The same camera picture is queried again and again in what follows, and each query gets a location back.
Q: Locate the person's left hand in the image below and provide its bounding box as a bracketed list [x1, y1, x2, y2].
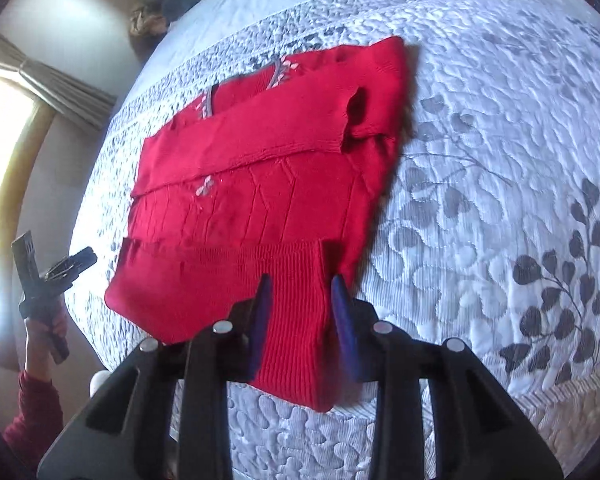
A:
[24, 297, 68, 382]

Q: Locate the grey curtain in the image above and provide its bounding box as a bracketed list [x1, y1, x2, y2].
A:
[0, 35, 116, 132]

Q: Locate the pile of clothes beside bed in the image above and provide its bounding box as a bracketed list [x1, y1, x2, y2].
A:
[129, 0, 201, 38]

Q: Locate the red knit sweater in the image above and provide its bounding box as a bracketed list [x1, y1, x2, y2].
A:
[105, 36, 410, 412]

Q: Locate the window with wooden frame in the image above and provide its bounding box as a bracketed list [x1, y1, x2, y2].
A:
[0, 70, 55, 370]

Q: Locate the blue-grey quilted bedspread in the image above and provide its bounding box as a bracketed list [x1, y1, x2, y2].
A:
[67, 0, 600, 472]

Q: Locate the person's left forearm red sleeve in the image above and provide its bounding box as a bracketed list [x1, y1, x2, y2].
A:
[3, 370, 64, 471]

